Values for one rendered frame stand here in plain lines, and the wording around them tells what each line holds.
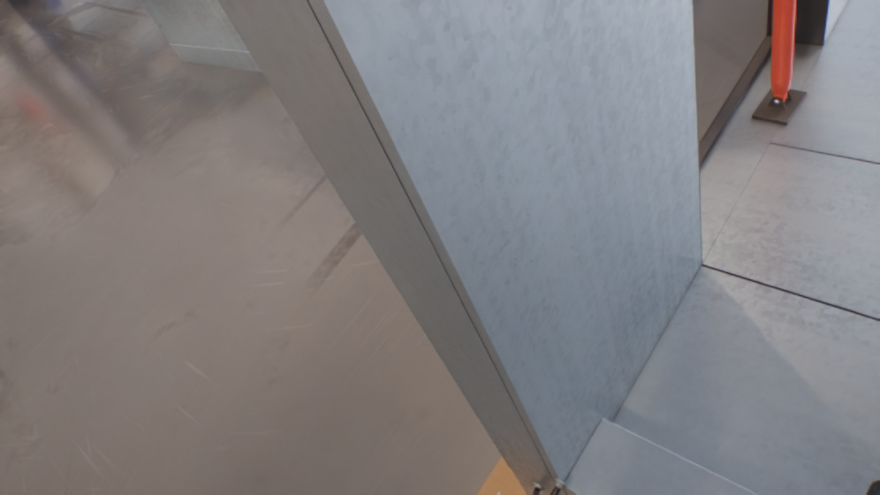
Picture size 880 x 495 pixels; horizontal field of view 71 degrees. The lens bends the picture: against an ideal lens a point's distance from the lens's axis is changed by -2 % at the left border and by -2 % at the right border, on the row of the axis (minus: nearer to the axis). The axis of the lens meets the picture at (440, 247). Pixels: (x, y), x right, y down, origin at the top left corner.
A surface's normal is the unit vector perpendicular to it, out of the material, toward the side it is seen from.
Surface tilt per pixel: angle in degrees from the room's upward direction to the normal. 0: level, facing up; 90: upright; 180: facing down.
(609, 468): 0
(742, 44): 0
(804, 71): 0
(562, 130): 90
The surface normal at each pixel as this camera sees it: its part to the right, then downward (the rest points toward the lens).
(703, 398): -0.32, -0.63
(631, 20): 0.75, 0.29
